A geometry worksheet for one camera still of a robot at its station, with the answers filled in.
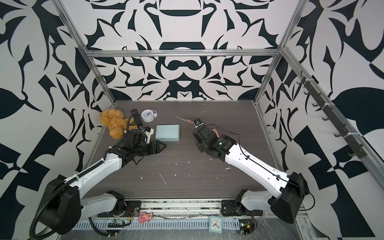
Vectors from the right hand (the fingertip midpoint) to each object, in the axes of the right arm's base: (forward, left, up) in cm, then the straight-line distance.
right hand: (203, 137), depth 76 cm
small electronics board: (-35, -19, -22) cm, 46 cm away
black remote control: (+35, +49, -18) cm, 63 cm away
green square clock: (-34, -4, -18) cm, 39 cm away
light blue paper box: (+13, +22, -15) cm, 30 cm away
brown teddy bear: (+21, +57, -10) cm, 61 cm away
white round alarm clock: (+29, +37, -16) cm, 50 cm away
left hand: (+1, +22, -8) cm, 24 cm away
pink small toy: (-32, +28, -17) cm, 46 cm away
